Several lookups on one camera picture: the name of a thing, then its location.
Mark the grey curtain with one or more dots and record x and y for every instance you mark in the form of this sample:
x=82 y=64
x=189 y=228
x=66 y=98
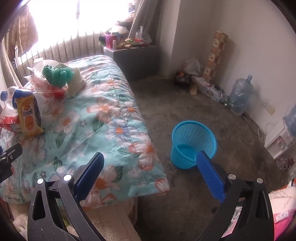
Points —
x=7 y=64
x=143 y=16

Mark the blue plastic mesh basket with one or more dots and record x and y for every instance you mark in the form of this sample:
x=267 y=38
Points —
x=182 y=157

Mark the clear plastic bottle blue cap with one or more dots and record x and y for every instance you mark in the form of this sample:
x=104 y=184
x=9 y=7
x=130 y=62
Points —
x=23 y=95

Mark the pink bottle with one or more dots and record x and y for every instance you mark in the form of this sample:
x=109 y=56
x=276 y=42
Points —
x=108 y=39

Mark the beige puffer jacket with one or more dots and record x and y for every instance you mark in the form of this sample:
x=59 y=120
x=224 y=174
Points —
x=23 y=34

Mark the white paper tissue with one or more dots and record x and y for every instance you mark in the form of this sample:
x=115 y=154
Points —
x=76 y=81

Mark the pile of small cabinet items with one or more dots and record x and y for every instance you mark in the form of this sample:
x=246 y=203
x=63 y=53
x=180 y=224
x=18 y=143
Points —
x=129 y=42

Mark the translucent plastic bag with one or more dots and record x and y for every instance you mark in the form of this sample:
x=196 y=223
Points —
x=142 y=37

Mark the floral turquoise blanket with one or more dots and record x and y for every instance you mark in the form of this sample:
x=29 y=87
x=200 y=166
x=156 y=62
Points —
x=104 y=115

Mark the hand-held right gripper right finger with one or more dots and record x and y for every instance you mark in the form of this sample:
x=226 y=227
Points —
x=210 y=176

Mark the brown cardboard piece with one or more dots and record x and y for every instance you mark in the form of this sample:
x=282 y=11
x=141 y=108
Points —
x=193 y=89

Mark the green plastic bag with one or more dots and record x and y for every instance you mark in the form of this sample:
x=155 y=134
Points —
x=57 y=75

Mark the red and white plastic bag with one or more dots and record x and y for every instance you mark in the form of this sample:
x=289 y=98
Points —
x=41 y=84

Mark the white wall socket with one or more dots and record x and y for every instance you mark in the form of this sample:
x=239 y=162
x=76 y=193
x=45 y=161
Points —
x=269 y=109

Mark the dark snack bag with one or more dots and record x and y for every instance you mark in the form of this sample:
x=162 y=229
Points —
x=182 y=77

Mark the beige fluffy rug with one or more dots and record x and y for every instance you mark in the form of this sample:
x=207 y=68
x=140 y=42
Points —
x=111 y=224

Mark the red and white printed packet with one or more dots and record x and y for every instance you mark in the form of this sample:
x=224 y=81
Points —
x=9 y=120

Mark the window grille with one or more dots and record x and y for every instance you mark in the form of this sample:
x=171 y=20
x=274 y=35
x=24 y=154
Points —
x=69 y=48

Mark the blue water dispenser jug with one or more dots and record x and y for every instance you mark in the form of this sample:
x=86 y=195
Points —
x=291 y=120

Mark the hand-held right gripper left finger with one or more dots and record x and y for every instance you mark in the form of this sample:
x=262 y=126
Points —
x=90 y=171

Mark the yellow snack packet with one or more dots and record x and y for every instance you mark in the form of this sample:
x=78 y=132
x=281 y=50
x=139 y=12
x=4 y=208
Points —
x=29 y=118

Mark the large wrapped water jug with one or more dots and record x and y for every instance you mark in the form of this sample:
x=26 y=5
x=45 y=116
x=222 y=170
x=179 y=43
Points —
x=239 y=95

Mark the white water dispenser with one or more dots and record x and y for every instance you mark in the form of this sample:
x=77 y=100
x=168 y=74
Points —
x=275 y=139

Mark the long white printed box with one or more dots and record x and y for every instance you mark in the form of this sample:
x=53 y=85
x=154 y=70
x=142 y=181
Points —
x=204 y=83

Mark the tall patterned cardboard box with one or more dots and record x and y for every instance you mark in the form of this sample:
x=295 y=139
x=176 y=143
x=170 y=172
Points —
x=215 y=55

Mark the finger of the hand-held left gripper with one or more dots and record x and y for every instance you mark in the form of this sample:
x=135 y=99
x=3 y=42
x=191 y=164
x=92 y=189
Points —
x=11 y=153
x=4 y=172

